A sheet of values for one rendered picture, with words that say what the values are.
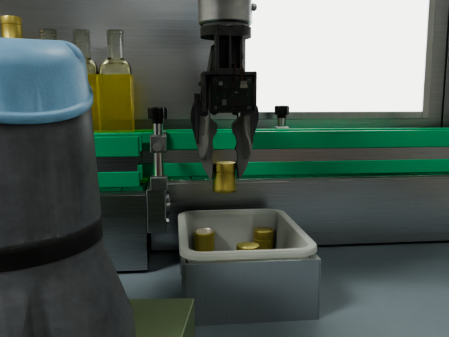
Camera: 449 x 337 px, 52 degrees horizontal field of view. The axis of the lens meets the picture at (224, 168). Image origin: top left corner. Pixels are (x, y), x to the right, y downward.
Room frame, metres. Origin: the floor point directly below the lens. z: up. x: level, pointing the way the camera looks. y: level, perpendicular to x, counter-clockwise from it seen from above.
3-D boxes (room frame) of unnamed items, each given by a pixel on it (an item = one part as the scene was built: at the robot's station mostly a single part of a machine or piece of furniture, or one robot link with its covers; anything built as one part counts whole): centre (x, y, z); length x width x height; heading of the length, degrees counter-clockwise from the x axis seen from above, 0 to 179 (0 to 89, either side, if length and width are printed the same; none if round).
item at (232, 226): (0.64, -0.02, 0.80); 0.22 x 0.17 x 0.09; 6
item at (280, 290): (0.67, -0.02, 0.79); 0.27 x 0.17 x 0.08; 6
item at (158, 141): (0.73, 0.10, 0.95); 0.17 x 0.03 x 0.12; 6
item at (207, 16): (0.67, 0.00, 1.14); 0.08 x 0.08 x 0.05
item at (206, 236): (0.72, 0.03, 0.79); 0.04 x 0.04 x 0.04
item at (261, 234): (0.73, -0.06, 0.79); 0.04 x 0.04 x 0.04
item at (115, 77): (0.84, 0.19, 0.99); 0.06 x 0.06 x 0.21; 6
